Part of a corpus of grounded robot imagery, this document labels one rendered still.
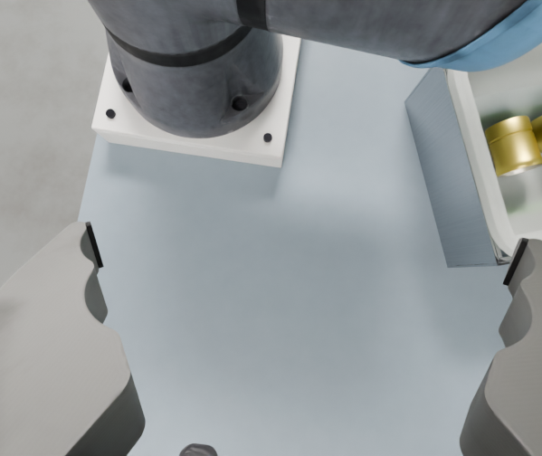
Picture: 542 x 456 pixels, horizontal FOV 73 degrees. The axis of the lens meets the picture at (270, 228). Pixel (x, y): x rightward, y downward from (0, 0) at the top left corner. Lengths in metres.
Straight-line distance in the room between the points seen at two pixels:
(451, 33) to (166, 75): 0.18
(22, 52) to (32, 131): 0.27
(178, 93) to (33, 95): 1.17
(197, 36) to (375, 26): 0.11
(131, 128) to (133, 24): 0.13
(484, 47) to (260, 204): 0.23
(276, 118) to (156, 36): 0.14
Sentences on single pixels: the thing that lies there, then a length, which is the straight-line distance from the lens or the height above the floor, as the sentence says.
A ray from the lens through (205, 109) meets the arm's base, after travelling 0.31.
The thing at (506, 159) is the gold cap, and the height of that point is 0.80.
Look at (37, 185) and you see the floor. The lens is 1.35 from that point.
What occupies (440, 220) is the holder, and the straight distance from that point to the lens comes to 0.38.
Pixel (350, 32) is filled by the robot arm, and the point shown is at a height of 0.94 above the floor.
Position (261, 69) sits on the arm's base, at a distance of 0.31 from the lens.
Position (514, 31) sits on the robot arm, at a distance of 0.20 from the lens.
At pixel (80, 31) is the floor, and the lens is 1.49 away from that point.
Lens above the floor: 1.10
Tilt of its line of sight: 83 degrees down
